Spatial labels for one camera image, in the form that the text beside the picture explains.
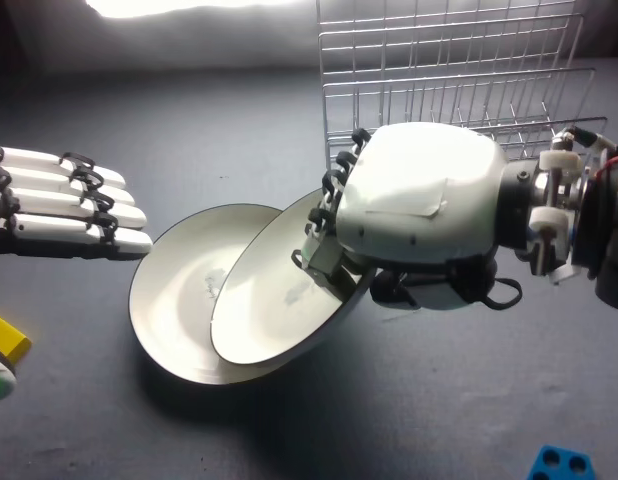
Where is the white plate with black rim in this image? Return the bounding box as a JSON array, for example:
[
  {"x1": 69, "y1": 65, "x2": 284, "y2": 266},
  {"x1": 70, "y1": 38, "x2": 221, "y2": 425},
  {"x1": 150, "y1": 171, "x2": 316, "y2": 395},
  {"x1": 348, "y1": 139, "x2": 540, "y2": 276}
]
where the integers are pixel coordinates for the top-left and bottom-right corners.
[
  {"x1": 208, "y1": 188, "x2": 378, "y2": 366},
  {"x1": 127, "y1": 202, "x2": 290, "y2": 386}
]

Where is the white backdrop cloth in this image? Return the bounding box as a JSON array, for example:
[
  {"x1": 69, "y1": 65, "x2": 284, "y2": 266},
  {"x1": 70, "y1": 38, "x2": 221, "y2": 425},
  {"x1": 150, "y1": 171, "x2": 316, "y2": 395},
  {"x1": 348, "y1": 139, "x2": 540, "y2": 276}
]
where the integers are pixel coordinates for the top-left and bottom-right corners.
[{"x1": 8, "y1": 0, "x2": 618, "y2": 76}]

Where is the blue pentagon block with holes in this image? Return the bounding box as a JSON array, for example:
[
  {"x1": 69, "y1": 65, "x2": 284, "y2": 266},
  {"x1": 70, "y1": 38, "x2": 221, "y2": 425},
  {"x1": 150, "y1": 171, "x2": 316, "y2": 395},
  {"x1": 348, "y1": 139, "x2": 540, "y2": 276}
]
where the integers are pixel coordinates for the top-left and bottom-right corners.
[{"x1": 528, "y1": 444, "x2": 600, "y2": 480}]

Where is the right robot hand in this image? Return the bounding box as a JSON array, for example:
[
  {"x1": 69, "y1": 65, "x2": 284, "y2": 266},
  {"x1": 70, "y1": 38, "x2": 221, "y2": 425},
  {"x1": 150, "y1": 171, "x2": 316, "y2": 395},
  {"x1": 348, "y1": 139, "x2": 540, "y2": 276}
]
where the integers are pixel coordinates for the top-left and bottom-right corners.
[{"x1": 290, "y1": 122, "x2": 523, "y2": 312}]

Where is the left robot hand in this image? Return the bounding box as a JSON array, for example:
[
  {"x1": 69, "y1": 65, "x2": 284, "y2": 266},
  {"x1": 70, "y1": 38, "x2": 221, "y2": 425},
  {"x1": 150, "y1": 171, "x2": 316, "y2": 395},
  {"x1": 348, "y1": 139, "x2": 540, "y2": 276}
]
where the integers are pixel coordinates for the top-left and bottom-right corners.
[{"x1": 0, "y1": 130, "x2": 154, "y2": 403}]

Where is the solid yellow block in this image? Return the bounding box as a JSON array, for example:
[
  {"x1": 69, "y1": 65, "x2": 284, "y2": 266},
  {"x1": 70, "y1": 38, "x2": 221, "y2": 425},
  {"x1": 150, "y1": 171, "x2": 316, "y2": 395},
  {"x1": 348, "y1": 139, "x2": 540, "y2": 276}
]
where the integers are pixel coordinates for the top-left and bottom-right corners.
[{"x1": 0, "y1": 309, "x2": 33, "y2": 374}]

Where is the chrome wire dish rack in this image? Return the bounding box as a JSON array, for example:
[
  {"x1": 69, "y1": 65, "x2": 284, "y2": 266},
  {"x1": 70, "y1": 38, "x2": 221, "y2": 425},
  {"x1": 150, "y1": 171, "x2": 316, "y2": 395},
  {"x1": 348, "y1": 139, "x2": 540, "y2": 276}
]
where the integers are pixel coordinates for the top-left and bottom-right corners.
[{"x1": 316, "y1": 0, "x2": 610, "y2": 166}]

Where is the grey table cloth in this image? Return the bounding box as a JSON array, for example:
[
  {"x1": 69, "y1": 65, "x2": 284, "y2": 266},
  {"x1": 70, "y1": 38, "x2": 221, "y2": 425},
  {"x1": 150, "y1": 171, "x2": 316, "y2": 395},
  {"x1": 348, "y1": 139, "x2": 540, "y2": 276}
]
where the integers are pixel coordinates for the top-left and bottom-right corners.
[{"x1": 0, "y1": 54, "x2": 618, "y2": 480}]

